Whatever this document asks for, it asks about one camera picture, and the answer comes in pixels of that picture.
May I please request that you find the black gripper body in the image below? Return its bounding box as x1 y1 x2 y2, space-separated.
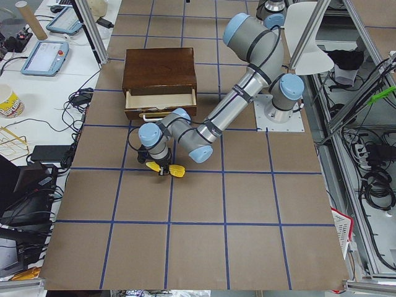
137 145 172 166

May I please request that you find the yellow corn cob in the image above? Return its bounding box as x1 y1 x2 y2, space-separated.
145 161 186 178

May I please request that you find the white drawer handle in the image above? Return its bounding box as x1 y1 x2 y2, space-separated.
139 112 170 123

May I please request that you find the light wood drawer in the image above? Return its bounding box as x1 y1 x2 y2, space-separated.
124 88 197 120

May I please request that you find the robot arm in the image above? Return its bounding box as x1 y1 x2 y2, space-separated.
137 13 304 176
146 1 291 176

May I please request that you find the dark brown wooden cabinet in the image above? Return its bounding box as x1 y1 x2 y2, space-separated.
122 48 197 95

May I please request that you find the black power adapter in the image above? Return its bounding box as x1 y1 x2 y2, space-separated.
30 145 71 163

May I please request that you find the black equipment box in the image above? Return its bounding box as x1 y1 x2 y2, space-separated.
1 157 58 226

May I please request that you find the near teach pendant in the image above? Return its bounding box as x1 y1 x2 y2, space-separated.
20 41 69 77

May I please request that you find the teach pendant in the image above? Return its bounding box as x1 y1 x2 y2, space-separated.
46 7 82 35
20 41 69 77

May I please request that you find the popcorn paper cup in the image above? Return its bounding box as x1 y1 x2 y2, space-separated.
1 84 25 118

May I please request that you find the far teach pendant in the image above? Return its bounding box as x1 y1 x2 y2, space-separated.
46 7 82 35

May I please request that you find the cardboard tube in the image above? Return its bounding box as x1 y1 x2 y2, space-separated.
15 1 48 40

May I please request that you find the white chair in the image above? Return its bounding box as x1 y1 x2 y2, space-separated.
284 1 334 75

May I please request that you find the white plastic basket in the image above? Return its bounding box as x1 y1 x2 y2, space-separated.
331 208 354 259

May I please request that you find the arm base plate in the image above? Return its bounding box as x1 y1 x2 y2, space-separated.
253 94 304 132

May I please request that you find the aluminium frame post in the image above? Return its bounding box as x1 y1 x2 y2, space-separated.
71 0 108 65

